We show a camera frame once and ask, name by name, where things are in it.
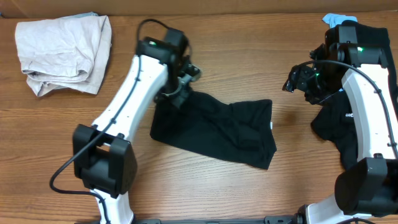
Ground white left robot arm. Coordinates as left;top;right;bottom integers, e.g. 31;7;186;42
73;35;200;223

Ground folded beige trousers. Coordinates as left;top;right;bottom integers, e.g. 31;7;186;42
15;13;112;97

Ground black t-shirt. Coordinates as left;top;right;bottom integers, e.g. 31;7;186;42
150;91;277;169

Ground light blue garment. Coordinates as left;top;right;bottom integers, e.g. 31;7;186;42
322;13;358;28

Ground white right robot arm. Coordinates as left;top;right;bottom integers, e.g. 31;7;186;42
282;42;397;223

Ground black logo shirt pile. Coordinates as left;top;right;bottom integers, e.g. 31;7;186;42
311;20;397;170

